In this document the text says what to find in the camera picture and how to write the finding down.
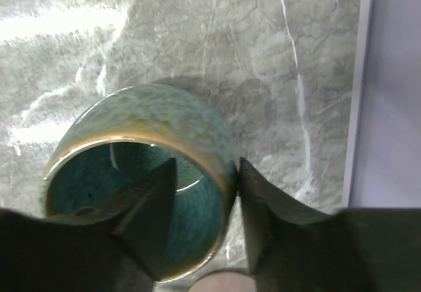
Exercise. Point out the teal glazed ceramic mug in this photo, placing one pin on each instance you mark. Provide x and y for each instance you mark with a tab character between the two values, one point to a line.
119	140

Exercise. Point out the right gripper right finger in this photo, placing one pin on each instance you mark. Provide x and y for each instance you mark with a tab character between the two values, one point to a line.
293	247

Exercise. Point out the pink purple-inside mug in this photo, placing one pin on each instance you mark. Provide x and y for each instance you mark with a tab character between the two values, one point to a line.
225	281

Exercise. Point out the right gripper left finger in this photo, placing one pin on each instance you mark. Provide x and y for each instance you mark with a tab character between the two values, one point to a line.
117	244

